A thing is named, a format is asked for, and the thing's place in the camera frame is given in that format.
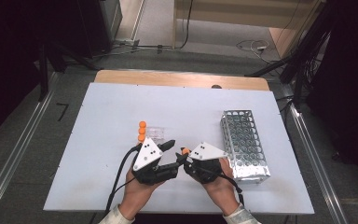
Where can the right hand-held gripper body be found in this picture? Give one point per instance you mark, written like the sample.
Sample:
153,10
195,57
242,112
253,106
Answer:
206,151

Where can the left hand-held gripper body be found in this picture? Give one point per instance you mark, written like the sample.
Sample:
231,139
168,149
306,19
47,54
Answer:
147,155

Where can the clear plastic tube rack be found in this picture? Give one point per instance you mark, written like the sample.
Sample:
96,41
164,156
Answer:
157,133

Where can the metal test tube rack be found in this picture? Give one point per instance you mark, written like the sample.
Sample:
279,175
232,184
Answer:
245,146

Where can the person's left hand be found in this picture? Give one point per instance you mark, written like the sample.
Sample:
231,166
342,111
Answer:
135,196

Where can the person's right hand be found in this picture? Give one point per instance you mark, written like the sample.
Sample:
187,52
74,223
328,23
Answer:
223,193

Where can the wooden table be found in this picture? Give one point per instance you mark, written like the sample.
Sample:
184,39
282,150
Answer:
180,79

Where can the black metal stand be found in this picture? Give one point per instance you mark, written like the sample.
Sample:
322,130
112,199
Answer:
43,74

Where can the black tripod stand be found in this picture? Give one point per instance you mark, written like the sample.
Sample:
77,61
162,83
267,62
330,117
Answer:
301,56

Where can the dark cabinet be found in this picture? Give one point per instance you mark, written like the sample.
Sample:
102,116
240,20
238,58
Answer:
99,25

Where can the light wooden cabinet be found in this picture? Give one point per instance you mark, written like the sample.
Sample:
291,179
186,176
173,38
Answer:
245,12

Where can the metal floor rail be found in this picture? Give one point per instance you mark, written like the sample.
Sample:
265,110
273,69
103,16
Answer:
317,161
28,133

